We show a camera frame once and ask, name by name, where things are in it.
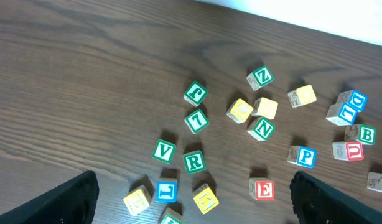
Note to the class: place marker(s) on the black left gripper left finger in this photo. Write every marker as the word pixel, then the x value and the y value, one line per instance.
pixel 71 202

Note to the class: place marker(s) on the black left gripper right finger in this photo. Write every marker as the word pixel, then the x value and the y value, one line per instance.
pixel 316 202

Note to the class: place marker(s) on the blue P letter block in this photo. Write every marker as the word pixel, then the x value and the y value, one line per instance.
pixel 302 156

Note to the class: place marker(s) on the red E letter block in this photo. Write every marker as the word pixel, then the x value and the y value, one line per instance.
pixel 261 189

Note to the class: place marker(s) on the red U block centre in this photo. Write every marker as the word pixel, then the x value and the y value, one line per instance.
pixel 348 151

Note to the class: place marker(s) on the yellow block far left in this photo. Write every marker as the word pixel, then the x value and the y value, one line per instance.
pixel 137 200

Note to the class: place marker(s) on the yellow S block centre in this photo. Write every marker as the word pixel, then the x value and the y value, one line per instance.
pixel 374 181

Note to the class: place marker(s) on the green B letter block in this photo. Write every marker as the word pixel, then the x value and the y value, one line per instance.
pixel 361 133

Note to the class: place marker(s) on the green N letter block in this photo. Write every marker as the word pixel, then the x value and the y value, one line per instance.
pixel 261 129

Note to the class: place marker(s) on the blue L block left cluster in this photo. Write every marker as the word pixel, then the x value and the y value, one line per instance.
pixel 167 190

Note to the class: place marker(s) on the blue L block centre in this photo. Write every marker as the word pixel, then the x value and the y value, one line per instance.
pixel 341 114

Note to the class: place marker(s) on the green 4 number block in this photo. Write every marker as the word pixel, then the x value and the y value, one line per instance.
pixel 170 216

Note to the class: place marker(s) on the green V letter block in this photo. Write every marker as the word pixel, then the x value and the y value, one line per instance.
pixel 164 151

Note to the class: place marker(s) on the yellow S block near N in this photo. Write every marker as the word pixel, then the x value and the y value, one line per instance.
pixel 265 107

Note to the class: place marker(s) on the yellow block top centre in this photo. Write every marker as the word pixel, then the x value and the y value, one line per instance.
pixel 302 96

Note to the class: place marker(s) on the yellow K letter block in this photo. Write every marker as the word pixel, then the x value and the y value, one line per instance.
pixel 205 199

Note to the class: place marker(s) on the blue D block upper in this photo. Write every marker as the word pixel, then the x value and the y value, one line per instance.
pixel 354 98

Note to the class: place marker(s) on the yellow block beside S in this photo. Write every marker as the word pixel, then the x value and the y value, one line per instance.
pixel 239 111

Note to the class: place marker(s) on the green R letter block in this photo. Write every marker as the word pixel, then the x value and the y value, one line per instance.
pixel 194 162

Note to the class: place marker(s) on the green Z letter block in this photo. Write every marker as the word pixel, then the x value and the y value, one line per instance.
pixel 260 77

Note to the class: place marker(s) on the green 7 number block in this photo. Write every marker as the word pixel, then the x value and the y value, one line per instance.
pixel 196 121

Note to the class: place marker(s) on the green J block left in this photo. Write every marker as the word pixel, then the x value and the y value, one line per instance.
pixel 195 94

